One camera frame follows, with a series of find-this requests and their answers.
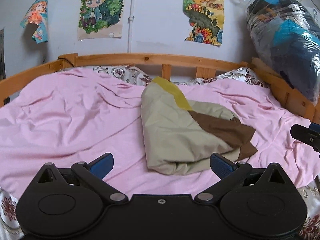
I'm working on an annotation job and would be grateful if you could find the beige brown olive hooded jacket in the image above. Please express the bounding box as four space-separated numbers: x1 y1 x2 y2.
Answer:
141 77 258 176

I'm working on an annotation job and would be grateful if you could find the pink bed sheet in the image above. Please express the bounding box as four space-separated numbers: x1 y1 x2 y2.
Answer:
1 68 319 198

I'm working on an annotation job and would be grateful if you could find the orange-haired anime girl poster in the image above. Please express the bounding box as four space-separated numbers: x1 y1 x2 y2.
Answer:
20 0 48 44

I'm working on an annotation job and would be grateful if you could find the plastic bag of clothes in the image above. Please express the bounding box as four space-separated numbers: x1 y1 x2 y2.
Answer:
239 0 319 104

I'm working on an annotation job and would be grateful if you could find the blond anime character poster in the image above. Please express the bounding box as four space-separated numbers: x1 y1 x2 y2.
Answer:
77 0 125 40

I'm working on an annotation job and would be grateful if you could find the colourful landscape poster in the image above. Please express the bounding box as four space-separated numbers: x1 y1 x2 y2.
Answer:
183 0 225 47

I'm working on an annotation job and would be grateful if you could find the wooden bed frame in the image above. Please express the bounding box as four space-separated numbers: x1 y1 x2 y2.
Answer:
1 53 319 123

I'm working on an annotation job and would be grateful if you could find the floral white bedding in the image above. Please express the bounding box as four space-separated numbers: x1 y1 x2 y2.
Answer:
1 66 319 239

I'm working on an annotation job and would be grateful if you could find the white wall conduit pipe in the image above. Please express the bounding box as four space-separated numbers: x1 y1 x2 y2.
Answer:
127 0 135 53

